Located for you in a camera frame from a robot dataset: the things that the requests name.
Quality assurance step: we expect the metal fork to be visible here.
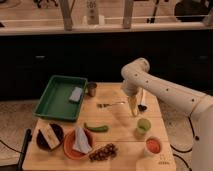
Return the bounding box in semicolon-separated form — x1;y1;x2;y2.
97;101;126;108

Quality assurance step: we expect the dark brown bowl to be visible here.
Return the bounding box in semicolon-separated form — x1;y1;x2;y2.
36;123;64;151

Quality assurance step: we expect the black stand left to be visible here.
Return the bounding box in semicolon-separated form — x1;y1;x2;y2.
17;129;32;171

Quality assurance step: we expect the blue sponge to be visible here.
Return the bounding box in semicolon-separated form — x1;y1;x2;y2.
69;87;83;102

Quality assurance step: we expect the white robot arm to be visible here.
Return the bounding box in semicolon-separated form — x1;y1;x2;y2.
121;58;213;171

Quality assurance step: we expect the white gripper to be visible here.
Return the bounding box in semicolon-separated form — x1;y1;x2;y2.
121;80;139;116

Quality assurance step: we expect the small brown metal cup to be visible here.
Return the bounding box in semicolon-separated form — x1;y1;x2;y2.
87;82;97;97

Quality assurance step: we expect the green plastic cup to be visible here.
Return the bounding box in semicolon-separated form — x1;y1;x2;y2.
137;118;151;135

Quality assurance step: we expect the grey folded cloth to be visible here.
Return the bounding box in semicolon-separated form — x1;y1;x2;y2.
73;126;92;154

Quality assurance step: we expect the orange plate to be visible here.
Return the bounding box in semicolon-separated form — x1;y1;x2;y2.
63;129;94;160

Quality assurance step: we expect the black cable right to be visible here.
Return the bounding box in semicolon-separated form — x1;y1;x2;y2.
170;116;196;171

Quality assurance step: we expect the bunch of dark grapes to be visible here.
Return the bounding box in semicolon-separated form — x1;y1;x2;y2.
89;143;118;162

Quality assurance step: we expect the green plastic tray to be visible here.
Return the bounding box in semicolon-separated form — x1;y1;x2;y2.
34;75;87;122

